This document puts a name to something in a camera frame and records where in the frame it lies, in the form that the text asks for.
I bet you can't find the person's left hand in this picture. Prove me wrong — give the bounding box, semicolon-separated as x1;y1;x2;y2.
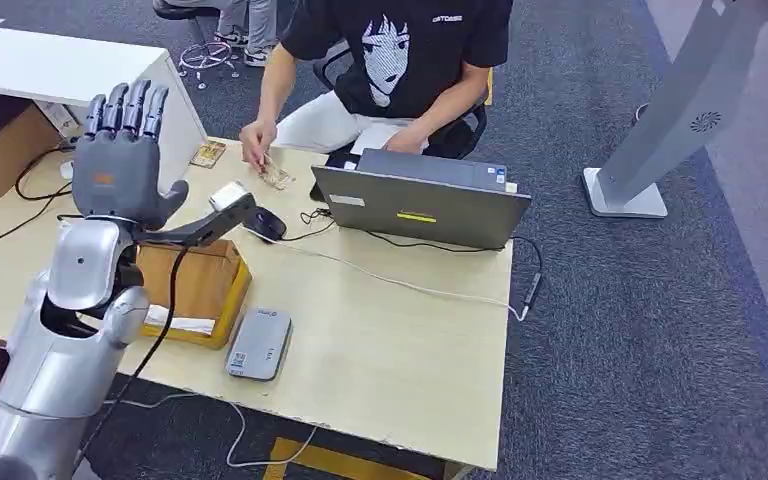
383;125;430;156

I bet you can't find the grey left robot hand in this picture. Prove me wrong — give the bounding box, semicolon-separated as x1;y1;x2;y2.
71;78;191;232

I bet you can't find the person's right hand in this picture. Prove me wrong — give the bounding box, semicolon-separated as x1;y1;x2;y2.
238;119;279;174

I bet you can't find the black phone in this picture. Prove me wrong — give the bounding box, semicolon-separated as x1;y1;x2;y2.
324;148;360;172

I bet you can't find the grey laptop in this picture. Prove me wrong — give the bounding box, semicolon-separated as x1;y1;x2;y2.
310;148;532;252

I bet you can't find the person in black shirt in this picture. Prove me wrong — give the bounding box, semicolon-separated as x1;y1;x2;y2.
238;0;514;175

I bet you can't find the white printed box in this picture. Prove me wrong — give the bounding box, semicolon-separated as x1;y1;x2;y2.
34;99;82;140

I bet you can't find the black computer mouse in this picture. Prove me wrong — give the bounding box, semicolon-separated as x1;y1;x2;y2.
243;206;289;244

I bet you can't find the chrome base stool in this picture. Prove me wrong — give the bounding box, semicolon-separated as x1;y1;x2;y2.
152;0;241;91

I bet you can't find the person in grey trousers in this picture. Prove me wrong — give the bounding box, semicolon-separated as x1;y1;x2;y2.
214;0;279;69

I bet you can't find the brown cardboard box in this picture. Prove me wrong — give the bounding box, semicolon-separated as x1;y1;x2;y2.
0;104;64;199

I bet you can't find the white desk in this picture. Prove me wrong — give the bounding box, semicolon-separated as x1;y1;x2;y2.
0;26;208;193

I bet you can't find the wooden box with yellow rim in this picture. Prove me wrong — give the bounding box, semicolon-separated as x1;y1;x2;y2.
133;238;253;351

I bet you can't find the white cloth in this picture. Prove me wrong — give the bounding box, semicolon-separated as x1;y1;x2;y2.
144;304;217;337

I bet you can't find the grey card reader device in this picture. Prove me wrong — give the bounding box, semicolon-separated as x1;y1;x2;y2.
225;307;294;383

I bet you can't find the grey kiosk stand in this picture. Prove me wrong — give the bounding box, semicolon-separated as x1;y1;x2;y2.
581;0;768;220

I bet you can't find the yellow floor tape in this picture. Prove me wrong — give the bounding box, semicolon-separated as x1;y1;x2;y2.
262;437;432;480

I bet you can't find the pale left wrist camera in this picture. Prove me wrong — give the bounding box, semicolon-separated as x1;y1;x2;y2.
208;180;250;213

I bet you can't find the thin black cable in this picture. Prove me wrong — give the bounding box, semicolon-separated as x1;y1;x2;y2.
0;146;79;307

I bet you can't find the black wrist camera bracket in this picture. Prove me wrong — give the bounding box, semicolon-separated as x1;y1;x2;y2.
133;192;259;250

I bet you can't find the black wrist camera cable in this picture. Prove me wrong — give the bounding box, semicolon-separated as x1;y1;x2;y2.
73;246;190;468

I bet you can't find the thin white cable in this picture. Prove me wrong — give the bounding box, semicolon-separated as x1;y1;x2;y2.
251;228;530;324

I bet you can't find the black cable with dongle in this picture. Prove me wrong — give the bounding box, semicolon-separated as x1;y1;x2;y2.
297;207;545;311

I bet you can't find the white power strip cable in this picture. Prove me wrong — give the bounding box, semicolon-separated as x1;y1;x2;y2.
102;392;319;470

